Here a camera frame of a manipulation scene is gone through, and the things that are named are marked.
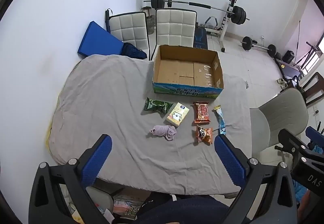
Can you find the yellow small carton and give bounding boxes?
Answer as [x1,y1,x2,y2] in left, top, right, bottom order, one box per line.
[166,102,190,127]

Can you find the green snack packet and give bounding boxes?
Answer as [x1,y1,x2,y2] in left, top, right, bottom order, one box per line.
[144,98,173,115]

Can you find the orange panda snack packet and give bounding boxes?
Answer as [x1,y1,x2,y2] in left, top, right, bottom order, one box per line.
[195,125,213,145]

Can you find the white barbell rack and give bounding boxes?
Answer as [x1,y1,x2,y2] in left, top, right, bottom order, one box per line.
[166,0,238,53]

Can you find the dark blue jacket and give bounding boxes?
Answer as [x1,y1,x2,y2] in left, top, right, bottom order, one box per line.
[121,42,148,60]

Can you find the small floor barbell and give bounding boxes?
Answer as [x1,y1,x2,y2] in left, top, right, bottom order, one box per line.
[240,36,277,57]

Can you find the person's dark trouser legs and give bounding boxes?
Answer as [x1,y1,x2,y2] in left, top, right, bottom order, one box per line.
[137,192,231,224]

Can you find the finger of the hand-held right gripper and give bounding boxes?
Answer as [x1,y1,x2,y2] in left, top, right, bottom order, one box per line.
[275,128,315,162]
[305,126,324,143]

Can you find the racked barbell with plates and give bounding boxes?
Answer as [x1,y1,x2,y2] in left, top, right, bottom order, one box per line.
[144,0,250,24]

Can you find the red snack packet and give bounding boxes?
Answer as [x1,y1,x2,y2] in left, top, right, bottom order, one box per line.
[193,102,211,124]

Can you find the black speaker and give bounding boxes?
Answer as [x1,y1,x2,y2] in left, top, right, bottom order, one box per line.
[283,50,295,64]

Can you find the long blue snack packet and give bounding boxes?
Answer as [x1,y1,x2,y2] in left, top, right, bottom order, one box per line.
[213,105,227,135]

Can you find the grey bed sheet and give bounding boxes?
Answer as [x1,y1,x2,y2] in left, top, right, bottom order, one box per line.
[48,54,254,195]

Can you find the black and blue weight bench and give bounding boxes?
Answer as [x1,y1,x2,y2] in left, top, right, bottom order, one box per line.
[194,26,208,50]

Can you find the beige plastic chair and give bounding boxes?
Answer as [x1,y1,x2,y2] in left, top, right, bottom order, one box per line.
[249,87,309,159]

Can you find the dark wooden chair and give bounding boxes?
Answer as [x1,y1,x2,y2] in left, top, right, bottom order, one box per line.
[291,72,324,107]

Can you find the purple socks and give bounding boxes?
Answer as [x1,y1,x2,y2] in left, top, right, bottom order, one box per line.
[149,124,178,141]

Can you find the clear water jug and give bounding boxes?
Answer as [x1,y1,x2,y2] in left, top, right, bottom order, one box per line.
[147,15,155,34]

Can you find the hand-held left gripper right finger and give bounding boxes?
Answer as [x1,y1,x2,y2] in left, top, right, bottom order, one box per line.
[214,134,297,224]

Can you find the black tripod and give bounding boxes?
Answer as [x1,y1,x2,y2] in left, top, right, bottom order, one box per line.
[295,42,321,66]

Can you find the white padded chair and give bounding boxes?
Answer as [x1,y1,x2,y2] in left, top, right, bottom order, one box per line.
[149,8,197,61]
[109,11,150,57]

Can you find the person's right forearm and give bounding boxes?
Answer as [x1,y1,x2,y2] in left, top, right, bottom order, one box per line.
[294,181,312,215]

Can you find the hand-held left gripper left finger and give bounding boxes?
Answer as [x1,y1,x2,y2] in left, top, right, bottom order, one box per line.
[29,134,113,224]

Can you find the black strapped pole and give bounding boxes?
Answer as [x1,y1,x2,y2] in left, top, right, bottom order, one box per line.
[105,8,113,33]

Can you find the blue foam mat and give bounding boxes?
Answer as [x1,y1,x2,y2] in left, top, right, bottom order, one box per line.
[77,21,124,57]

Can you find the grey exercise handle frame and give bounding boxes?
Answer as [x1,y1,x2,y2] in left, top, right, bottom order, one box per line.
[205,16,220,29]

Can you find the treadmill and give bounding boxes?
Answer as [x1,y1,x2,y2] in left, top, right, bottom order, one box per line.
[275,58,304,80]

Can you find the cardboard box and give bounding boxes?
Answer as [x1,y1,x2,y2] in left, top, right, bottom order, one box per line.
[152,45,225,99]

